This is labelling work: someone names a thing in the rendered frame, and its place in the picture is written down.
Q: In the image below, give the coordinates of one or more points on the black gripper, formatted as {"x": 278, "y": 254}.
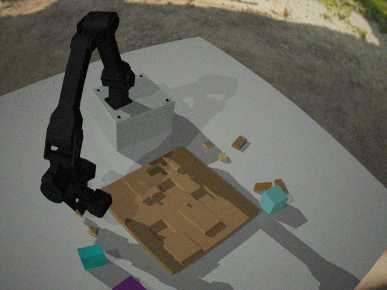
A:
{"x": 96, "y": 202}

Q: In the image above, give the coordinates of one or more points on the tan square puzzle board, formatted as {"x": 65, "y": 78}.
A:
{"x": 178, "y": 209}

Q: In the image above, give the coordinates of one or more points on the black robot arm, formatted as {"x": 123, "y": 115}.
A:
{"x": 96, "y": 29}

